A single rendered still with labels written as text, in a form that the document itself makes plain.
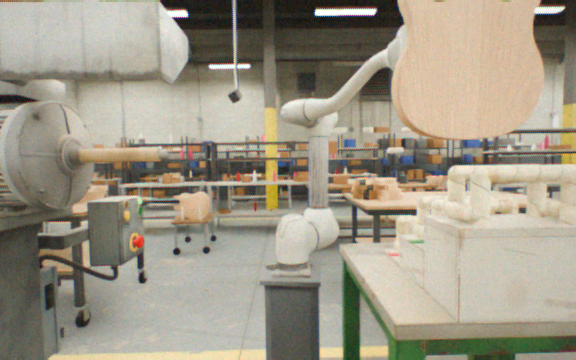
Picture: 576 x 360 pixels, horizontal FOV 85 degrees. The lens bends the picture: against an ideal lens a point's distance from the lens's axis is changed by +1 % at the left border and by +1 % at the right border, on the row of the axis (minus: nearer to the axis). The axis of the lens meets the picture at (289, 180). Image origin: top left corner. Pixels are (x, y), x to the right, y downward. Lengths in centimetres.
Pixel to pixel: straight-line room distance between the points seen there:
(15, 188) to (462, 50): 103
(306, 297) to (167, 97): 1168
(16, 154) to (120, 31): 32
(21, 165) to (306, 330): 122
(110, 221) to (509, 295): 101
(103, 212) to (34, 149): 34
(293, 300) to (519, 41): 121
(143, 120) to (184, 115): 152
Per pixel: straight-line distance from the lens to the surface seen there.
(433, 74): 86
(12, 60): 80
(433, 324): 67
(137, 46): 69
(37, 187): 85
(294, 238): 147
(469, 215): 66
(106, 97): 1366
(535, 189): 82
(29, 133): 84
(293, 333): 158
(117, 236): 109
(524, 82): 96
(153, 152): 80
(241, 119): 1198
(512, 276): 70
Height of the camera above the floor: 122
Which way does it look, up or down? 3 degrees down
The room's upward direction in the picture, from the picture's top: 1 degrees counter-clockwise
